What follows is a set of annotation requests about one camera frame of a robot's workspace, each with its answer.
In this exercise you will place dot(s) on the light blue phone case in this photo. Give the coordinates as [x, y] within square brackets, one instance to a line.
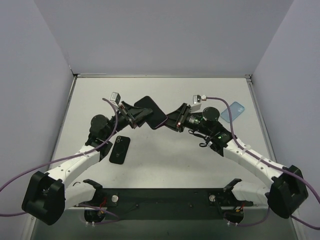
[231, 113]

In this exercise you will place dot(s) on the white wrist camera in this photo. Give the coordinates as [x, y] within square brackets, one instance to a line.
[115, 98]
[197, 102]

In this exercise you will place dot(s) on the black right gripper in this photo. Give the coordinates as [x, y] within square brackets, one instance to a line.
[183, 116]

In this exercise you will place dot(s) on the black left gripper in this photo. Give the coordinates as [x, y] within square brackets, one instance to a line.
[127, 115]

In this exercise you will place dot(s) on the large black cased phone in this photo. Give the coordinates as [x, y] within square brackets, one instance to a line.
[119, 150]

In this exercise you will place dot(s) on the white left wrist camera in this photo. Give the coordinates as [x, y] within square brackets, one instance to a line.
[115, 98]

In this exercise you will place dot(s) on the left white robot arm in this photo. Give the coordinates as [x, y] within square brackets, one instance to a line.
[49, 194]

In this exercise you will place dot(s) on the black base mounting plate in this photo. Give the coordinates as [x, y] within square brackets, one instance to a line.
[163, 203]

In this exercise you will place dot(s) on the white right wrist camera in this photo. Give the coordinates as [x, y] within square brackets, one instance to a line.
[197, 102]

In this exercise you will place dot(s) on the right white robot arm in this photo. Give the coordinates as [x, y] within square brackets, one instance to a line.
[286, 187]

